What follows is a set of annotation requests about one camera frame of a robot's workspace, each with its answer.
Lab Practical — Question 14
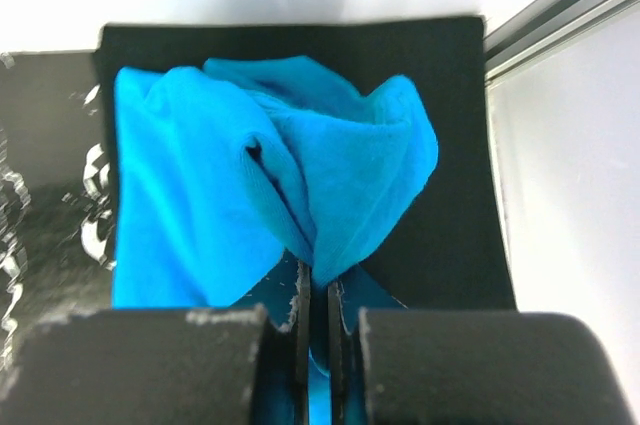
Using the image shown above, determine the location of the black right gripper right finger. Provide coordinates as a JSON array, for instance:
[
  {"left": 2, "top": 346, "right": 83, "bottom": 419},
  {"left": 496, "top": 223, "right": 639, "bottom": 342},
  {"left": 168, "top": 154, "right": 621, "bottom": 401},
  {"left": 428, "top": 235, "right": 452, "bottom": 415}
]
[{"left": 327, "top": 274, "right": 634, "bottom": 424}]

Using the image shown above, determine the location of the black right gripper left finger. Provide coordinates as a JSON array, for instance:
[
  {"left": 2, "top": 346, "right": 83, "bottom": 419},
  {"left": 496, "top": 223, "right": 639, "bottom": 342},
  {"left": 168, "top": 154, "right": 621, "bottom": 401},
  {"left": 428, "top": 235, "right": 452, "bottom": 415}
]
[{"left": 1, "top": 255, "right": 311, "bottom": 424}]

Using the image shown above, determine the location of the bright blue t shirt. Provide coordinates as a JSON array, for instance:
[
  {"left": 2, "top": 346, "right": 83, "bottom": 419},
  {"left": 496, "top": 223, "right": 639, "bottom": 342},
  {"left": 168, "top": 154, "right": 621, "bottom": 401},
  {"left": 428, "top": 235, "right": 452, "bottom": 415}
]
[{"left": 110, "top": 55, "right": 441, "bottom": 425}]

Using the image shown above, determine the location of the folded black t shirt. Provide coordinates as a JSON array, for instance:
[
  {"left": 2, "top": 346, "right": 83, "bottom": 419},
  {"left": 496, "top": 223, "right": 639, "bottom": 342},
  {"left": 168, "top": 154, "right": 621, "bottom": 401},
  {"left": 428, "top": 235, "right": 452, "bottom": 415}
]
[{"left": 94, "top": 15, "right": 516, "bottom": 310}]

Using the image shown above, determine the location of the black marbled table mat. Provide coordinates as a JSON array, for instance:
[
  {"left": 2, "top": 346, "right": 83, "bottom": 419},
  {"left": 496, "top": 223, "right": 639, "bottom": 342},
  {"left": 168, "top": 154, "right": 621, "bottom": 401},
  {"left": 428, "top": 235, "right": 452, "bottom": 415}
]
[{"left": 1, "top": 52, "right": 115, "bottom": 369}]

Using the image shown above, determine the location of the right aluminium corner post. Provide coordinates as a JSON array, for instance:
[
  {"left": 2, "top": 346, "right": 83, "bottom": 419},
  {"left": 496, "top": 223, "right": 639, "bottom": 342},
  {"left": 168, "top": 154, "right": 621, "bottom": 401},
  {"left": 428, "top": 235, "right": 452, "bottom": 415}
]
[{"left": 482, "top": 0, "right": 640, "bottom": 84}]

